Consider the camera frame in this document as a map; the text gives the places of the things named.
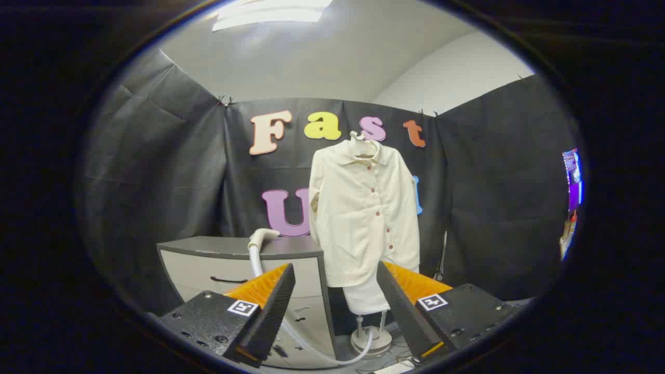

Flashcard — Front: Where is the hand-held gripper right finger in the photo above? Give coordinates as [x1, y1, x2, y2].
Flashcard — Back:
[377, 261, 520, 364]

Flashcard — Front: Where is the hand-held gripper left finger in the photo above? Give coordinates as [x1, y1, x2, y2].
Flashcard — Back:
[158, 263, 296, 368]

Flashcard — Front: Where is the cream button-up shirt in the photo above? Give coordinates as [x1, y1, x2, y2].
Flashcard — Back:
[309, 138, 420, 288]

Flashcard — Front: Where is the round mannequin stand base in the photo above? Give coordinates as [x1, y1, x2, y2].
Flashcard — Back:
[350, 311, 394, 359]

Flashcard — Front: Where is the white power strip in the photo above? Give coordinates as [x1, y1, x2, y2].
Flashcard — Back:
[371, 360, 416, 374]

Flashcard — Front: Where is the thin black stand pole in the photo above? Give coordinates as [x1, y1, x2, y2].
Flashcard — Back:
[434, 231, 448, 282]

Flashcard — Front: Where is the grey cabinet with drawers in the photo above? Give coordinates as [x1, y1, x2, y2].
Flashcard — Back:
[156, 236, 338, 370]

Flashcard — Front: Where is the black backdrop cloth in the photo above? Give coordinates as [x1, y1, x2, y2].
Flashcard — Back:
[78, 48, 580, 317]

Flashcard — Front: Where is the lit screen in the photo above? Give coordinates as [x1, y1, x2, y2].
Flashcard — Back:
[562, 148, 584, 211]

